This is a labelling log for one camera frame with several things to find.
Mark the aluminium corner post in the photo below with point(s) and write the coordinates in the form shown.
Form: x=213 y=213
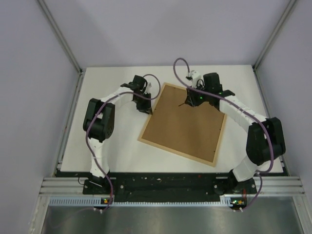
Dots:
x=275 y=33
x=58 y=34

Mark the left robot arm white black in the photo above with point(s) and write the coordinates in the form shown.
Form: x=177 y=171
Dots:
x=99 y=120

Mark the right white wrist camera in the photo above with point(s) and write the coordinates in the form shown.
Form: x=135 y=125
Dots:
x=195 y=78

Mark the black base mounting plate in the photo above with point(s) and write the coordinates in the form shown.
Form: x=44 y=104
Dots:
x=168 y=187

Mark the grey slotted cable duct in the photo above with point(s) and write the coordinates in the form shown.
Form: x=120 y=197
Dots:
x=102 y=202

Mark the aluminium rail beam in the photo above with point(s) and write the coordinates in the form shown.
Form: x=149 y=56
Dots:
x=272 y=186

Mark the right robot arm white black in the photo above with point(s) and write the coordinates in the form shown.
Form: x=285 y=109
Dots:
x=265 y=140

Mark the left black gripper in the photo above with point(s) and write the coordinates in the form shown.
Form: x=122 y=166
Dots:
x=146 y=107

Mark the wooden photo frame brown back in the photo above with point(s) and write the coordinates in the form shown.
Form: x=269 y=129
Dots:
x=191 y=132

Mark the right aluminium corner post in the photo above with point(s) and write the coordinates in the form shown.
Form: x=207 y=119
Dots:
x=275 y=33

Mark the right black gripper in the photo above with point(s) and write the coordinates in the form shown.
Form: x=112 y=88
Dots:
x=191 y=99

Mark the left aluminium corner post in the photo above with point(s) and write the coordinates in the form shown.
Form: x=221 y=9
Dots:
x=58 y=34

